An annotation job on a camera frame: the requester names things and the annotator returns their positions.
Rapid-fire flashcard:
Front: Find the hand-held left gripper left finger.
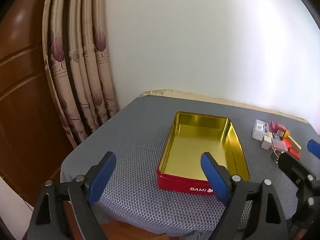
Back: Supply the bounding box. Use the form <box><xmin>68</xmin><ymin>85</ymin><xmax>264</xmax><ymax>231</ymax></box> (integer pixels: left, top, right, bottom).
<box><xmin>29</xmin><ymin>151</ymin><xmax>117</xmax><ymax>240</ymax></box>

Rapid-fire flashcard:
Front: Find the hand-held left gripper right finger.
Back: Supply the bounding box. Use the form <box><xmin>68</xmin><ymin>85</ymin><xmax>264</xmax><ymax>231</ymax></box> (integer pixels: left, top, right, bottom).
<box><xmin>200</xmin><ymin>151</ymin><xmax>292</xmax><ymax>240</ymax></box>

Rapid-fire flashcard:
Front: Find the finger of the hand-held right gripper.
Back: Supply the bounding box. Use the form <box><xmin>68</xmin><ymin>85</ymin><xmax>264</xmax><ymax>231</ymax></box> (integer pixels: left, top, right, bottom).
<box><xmin>307</xmin><ymin>139</ymin><xmax>320</xmax><ymax>159</ymax></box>
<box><xmin>278</xmin><ymin>152</ymin><xmax>320</xmax><ymax>233</ymax></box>

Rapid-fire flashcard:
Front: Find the red tin box gold inside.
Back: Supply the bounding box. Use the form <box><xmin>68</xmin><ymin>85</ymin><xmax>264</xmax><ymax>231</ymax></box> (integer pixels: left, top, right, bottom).
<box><xmin>157</xmin><ymin>111</ymin><xmax>250</xmax><ymax>195</ymax></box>

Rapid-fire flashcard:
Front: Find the clear plastic box printed label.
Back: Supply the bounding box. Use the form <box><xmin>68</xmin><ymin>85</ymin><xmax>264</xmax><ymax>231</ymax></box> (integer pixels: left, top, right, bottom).
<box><xmin>252</xmin><ymin>119</ymin><xmax>271</xmax><ymax>140</ymax></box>

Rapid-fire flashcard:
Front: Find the wooden block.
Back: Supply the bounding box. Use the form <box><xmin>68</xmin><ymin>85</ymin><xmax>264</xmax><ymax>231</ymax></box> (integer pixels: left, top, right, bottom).
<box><xmin>287</xmin><ymin>135</ymin><xmax>302</xmax><ymax>151</ymax></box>

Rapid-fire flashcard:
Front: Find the pink translucent box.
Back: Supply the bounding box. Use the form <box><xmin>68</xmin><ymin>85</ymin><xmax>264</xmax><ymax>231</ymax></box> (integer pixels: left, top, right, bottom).
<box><xmin>272</xmin><ymin>139</ymin><xmax>288</xmax><ymax>152</ymax></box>

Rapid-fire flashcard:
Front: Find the white cube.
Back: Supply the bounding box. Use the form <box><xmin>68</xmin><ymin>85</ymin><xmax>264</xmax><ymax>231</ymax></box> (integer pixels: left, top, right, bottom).
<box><xmin>260</xmin><ymin>135</ymin><xmax>273</xmax><ymax>151</ymax></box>

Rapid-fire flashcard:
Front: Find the small red printed box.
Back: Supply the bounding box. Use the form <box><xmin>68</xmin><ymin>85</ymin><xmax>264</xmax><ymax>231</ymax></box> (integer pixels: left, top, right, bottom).
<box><xmin>275</xmin><ymin>123</ymin><xmax>286</xmax><ymax>138</ymax></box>

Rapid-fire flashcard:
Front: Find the grey mesh mat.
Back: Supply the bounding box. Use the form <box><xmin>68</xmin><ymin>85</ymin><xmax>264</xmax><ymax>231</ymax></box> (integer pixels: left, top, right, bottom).
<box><xmin>60</xmin><ymin>95</ymin><xmax>320</xmax><ymax>237</ymax></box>

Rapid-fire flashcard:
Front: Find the brown wooden door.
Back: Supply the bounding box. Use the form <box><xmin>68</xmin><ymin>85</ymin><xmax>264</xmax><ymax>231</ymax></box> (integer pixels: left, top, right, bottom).
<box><xmin>0</xmin><ymin>0</ymin><xmax>78</xmax><ymax>205</ymax></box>

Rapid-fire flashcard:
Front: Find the beige leaf-print curtain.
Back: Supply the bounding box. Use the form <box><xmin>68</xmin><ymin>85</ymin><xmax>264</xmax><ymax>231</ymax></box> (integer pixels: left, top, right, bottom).
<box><xmin>42</xmin><ymin>0</ymin><xmax>118</xmax><ymax>148</ymax></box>

